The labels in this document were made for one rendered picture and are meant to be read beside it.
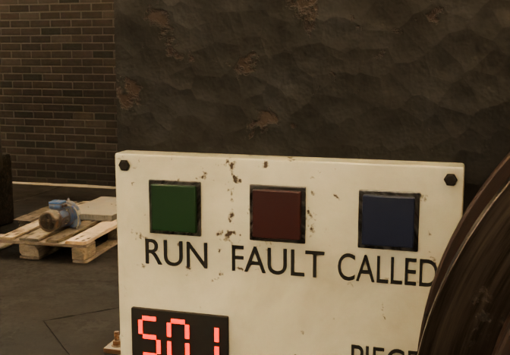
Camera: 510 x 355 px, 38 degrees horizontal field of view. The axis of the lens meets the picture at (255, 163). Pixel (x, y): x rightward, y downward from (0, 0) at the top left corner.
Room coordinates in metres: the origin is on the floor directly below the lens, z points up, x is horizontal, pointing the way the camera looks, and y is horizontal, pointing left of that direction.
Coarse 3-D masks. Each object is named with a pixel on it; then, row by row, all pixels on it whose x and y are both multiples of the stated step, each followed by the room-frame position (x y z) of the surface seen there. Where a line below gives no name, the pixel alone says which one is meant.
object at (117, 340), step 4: (116, 332) 3.11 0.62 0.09; (116, 336) 3.11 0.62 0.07; (116, 340) 3.11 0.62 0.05; (120, 340) 3.12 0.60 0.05; (108, 344) 3.12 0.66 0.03; (112, 344) 3.11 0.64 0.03; (116, 344) 3.10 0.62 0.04; (120, 344) 3.11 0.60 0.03; (104, 348) 3.08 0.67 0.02; (108, 348) 3.08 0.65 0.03; (112, 348) 3.08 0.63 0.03; (116, 348) 3.08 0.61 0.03; (120, 348) 3.08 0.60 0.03; (104, 352) 3.08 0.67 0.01; (108, 352) 3.08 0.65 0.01; (112, 352) 3.07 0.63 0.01; (116, 352) 3.07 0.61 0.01; (120, 352) 3.06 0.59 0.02
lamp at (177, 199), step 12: (156, 192) 0.54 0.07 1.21; (168, 192) 0.54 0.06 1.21; (180, 192) 0.54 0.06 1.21; (192, 192) 0.54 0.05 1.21; (156, 204) 0.54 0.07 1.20; (168, 204) 0.54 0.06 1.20; (180, 204) 0.54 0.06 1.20; (192, 204) 0.54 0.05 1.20; (156, 216) 0.54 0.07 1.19; (168, 216) 0.54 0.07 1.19; (180, 216) 0.54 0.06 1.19; (192, 216) 0.54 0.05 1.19; (156, 228) 0.54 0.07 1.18; (168, 228) 0.54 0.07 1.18; (180, 228) 0.54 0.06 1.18; (192, 228) 0.54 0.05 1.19
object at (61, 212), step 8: (56, 200) 4.80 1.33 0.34; (64, 200) 4.80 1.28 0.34; (56, 208) 4.74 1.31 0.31; (64, 208) 4.79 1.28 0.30; (72, 208) 4.85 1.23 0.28; (40, 216) 4.66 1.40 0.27; (48, 216) 4.67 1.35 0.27; (56, 216) 4.66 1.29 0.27; (64, 216) 4.72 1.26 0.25; (72, 216) 4.83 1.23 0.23; (40, 224) 4.66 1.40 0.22; (48, 224) 4.65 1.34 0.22; (56, 224) 4.65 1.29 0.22; (64, 224) 4.76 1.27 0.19; (72, 224) 4.85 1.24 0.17; (80, 224) 4.95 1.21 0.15
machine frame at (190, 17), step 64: (128, 0) 0.58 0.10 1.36; (192, 0) 0.56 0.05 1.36; (256, 0) 0.55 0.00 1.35; (320, 0) 0.54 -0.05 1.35; (384, 0) 0.52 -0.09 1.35; (448, 0) 0.51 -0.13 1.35; (128, 64) 0.58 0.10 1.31; (192, 64) 0.56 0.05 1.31; (256, 64) 0.55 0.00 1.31; (320, 64) 0.54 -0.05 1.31; (384, 64) 0.52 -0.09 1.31; (448, 64) 0.51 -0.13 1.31; (128, 128) 0.58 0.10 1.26; (192, 128) 0.56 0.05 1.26; (256, 128) 0.55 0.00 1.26; (320, 128) 0.54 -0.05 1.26; (384, 128) 0.52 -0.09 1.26; (448, 128) 0.51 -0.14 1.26
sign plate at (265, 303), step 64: (128, 192) 0.56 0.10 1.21; (320, 192) 0.51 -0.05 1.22; (384, 192) 0.50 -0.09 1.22; (448, 192) 0.49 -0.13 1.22; (128, 256) 0.56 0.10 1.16; (192, 256) 0.54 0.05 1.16; (256, 256) 0.53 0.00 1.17; (320, 256) 0.51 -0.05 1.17; (384, 256) 0.50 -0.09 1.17; (128, 320) 0.56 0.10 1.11; (192, 320) 0.54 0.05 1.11; (256, 320) 0.53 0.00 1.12; (320, 320) 0.51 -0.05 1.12; (384, 320) 0.50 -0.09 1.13
